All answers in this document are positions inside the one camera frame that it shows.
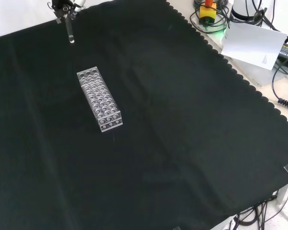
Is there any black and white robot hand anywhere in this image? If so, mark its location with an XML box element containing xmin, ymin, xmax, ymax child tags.
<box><xmin>47</xmin><ymin>0</ymin><xmax>87</xmax><ymax>24</ymax></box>

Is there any clear glass test tube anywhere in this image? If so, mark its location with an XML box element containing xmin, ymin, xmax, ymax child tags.
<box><xmin>62</xmin><ymin>6</ymin><xmax>76</xmax><ymax>45</ymax></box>

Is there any clear acrylic test tube rack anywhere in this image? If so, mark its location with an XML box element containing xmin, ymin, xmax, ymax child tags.
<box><xmin>76</xmin><ymin>66</ymin><xmax>124</xmax><ymax>133</ymax></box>

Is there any yellow stop button box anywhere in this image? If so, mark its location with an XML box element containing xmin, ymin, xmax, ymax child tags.
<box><xmin>198</xmin><ymin>0</ymin><xmax>217</xmax><ymax>25</ymax></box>

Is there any black bench cloth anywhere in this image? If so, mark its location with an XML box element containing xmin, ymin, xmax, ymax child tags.
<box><xmin>0</xmin><ymin>0</ymin><xmax>288</xmax><ymax>230</ymax></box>

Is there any white paper board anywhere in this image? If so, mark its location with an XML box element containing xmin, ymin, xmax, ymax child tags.
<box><xmin>221</xmin><ymin>22</ymin><xmax>288</xmax><ymax>71</ymax></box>

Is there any grey metal base plate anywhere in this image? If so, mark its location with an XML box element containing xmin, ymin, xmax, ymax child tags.
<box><xmin>221</xmin><ymin>54</ymin><xmax>280</xmax><ymax>87</ymax></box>

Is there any black thin cable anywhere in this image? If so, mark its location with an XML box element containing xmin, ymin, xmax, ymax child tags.
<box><xmin>271</xmin><ymin>56</ymin><xmax>288</xmax><ymax>101</ymax></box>

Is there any black floor cable bundle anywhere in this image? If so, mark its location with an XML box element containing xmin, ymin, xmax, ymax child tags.
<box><xmin>230</xmin><ymin>198</ymin><xmax>288</xmax><ymax>230</ymax></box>

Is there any white bench leg bracket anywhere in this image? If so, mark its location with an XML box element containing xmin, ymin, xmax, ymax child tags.
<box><xmin>275</xmin><ymin>184</ymin><xmax>288</xmax><ymax>205</ymax></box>

